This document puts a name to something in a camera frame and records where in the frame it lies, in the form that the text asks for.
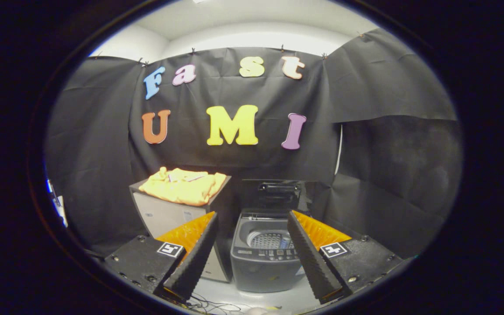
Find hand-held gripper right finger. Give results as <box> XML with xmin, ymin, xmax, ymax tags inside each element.
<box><xmin>287</xmin><ymin>210</ymin><xmax>404</xmax><ymax>305</ymax></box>

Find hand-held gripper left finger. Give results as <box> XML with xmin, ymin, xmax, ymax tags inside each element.
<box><xmin>104</xmin><ymin>212</ymin><xmax>219</xmax><ymax>303</ymax></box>

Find grey washing machine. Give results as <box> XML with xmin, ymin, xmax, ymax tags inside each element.
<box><xmin>230</xmin><ymin>208</ymin><xmax>310</xmax><ymax>293</ymax></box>

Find yellow orange shirt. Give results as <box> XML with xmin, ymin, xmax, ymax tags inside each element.
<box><xmin>139</xmin><ymin>167</ymin><xmax>227</xmax><ymax>207</ymax></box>

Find grey cabinet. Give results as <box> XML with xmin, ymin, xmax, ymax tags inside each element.
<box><xmin>129</xmin><ymin>175</ymin><xmax>234</xmax><ymax>283</ymax></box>

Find black backdrop cloth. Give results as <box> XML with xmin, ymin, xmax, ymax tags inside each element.
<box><xmin>44</xmin><ymin>28</ymin><xmax>463</xmax><ymax>259</ymax></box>

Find black floor cables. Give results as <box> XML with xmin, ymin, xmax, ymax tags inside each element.
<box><xmin>185</xmin><ymin>292</ymin><xmax>246</xmax><ymax>314</ymax></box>

